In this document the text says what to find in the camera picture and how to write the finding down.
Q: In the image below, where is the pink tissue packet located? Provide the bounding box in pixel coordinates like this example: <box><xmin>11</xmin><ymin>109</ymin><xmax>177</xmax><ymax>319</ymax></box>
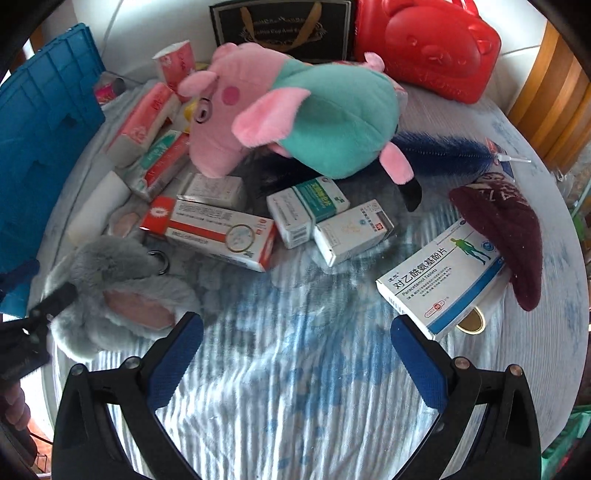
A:
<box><xmin>106</xmin><ymin>83</ymin><xmax>182</xmax><ymax>165</ymax></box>

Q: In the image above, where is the small pink roll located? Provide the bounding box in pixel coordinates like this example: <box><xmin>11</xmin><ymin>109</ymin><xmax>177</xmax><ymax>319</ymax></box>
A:
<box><xmin>95</xmin><ymin>76</ymin><xmax>125</xmax><ymax>105</ymax></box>

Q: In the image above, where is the gold round lid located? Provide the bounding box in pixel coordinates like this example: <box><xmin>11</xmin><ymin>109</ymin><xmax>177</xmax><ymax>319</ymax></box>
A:
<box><xmin>455</xmin><ymin>309</ymin><xmax>488</xmax><ymax>334</ymax></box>

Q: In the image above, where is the maroon knit hat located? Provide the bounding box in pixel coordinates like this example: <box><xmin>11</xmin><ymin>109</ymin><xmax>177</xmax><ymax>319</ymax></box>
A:
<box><xmin>450</xmin><ymin>173</ymin><xmax>544</xmax><ymax>311</ymax></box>

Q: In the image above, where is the blue feather wand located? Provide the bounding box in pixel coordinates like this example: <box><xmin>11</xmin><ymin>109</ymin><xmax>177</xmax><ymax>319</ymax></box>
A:
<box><xmin>397</xmin><ymin>131</ymin><xmax>533</xmax><ymax>179</ymax></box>

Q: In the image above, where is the person's left hand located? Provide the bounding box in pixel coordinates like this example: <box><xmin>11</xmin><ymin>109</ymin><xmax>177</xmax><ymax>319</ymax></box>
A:
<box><xmin>0</xmin><ymin>383</ymin><xmax>31</xmax><ymax>437</ymax></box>

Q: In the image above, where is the green white medicine box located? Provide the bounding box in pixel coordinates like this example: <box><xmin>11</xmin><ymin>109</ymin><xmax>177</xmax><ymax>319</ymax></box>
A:
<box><xmin>267</xmin><ymin>176</ymin><xmax>350</xmax><ymax>249</ymax></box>

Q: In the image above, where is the pink pig plush teal shirt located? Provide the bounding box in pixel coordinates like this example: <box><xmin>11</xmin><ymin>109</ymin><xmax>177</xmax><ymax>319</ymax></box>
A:
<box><xmin>178</xmin><ymin>44</ymin><xmax>423</xmax><ymax>213</ymax></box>

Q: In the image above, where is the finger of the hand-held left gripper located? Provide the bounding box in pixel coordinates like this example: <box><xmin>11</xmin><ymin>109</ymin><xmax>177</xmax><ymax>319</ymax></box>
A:
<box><xmin>0</xmin><ymin>259</ymin><xmax>41</xmax><ymax>289</ymax></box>
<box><xmin>28</xmin><ymin>282</ymin><xmax>78</xmax><ymax>324</ymax></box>

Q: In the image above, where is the white medicine box red logo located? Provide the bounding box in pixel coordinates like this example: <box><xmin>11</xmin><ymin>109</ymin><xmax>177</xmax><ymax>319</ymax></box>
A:
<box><xmin>314</xmin><ymin>199</ymin><xmax>396</xmax><ymax>267</ymax></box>

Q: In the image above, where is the white cylinder roll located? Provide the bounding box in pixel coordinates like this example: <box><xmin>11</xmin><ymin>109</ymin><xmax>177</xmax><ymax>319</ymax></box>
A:
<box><xmin>67</xmin><ymin>171</ymin><xmax>130</xmax><ymax>245</ymax></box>

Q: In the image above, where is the grey fluffy plush toy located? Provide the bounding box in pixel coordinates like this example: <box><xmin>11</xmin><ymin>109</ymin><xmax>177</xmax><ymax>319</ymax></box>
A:
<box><xmin>48</xmin><ymin>205</ymin><xmax>202</xmax><ymax>361</ymax></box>

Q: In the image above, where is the blue white medicine box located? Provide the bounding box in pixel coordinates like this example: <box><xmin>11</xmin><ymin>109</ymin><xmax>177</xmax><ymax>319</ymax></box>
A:
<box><xmin>375</xmin><ymin>219</ymin><xmax>511</xmax><ymax>341</ymax></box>

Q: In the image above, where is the black gift bag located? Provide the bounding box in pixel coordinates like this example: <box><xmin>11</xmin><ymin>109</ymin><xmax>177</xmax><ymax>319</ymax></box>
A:
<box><xmin>209</xmin><ymin>0</ymin><xmax>354</xmax><ymax>64</ymax></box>

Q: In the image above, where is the green red toothpaste box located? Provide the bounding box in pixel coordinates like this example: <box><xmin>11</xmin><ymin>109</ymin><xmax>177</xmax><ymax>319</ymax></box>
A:
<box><xmin>129</xmin><ymin>130</ymin><xmax>191</xmax><ymax>202</ymax></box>

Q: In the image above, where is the red paper cup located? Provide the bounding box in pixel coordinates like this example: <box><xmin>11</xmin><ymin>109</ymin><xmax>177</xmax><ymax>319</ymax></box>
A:
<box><xmin>152</xmin><ymin>41</ymin><xmax>197</xmax><ymax>90</ymax></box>

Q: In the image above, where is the striped tablecloth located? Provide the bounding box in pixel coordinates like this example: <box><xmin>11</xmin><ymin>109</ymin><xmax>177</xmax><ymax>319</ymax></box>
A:
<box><xmin>39</xmin><ymin>65</ymin><xmax>589</xmax><ymax>480</ymax></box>

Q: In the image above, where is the blue plastic crate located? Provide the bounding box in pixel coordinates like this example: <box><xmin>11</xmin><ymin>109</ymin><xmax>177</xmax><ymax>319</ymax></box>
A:
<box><xmin>0</xmin><ymin>23</ymin><xmax>107</xmax><ymax>315</ymax></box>

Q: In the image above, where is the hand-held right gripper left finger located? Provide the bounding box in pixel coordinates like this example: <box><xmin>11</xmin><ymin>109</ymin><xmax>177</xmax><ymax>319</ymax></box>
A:
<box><xmin>51</xmin><ymin>311</ymin><xmax>206</xmax><ymax>480</ymax></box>

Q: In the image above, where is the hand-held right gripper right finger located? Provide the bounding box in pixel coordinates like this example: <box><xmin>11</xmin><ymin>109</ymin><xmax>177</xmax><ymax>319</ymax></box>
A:
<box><xmin>390</xmin><ymin>316</ymin><xmax>541</xmax><ymax>480</ymax></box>

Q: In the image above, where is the small white medicine box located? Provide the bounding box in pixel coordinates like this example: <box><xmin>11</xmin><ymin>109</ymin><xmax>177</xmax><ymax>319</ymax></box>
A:
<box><xmin>178</xmin><ymin>173</ymin><xmax>245</xmax><ymax>209</ymax></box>

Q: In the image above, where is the red bear-shaped case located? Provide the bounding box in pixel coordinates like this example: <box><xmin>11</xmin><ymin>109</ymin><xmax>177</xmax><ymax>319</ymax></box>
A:
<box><xmin>353</xmin><ymin>0</ymin><xmax>502</xmax><ymax>104</ymax></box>

